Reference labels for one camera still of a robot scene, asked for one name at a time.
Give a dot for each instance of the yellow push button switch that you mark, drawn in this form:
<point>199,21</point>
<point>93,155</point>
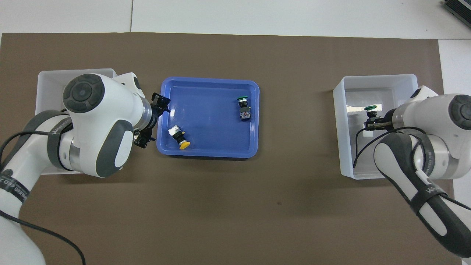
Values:
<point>179,137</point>

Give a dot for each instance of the black ribbed device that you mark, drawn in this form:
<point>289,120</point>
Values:
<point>460,6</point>

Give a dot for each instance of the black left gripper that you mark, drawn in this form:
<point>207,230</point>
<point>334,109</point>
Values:
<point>153,117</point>

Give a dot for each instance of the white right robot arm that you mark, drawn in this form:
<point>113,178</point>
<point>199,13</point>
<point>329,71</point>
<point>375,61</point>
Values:
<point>434,117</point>

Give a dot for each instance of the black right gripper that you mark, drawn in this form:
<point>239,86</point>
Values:
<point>387,122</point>

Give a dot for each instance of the translucent white plastic box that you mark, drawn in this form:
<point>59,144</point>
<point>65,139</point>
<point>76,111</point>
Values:
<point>353,88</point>
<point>51,88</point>

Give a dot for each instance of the white paper label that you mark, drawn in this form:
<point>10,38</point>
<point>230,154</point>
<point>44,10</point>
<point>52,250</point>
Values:
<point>367,134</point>

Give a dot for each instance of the green push button switch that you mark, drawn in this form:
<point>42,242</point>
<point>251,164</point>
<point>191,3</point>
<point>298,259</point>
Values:
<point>243,108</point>
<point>371,108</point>

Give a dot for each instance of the blue plastic tray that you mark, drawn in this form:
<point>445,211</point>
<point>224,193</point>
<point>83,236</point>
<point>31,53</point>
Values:
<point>209,110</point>

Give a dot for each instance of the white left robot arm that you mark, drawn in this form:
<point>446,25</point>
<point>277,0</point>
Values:
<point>99,110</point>

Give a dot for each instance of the brown table mat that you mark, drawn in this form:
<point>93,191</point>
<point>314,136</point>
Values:
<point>220,202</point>

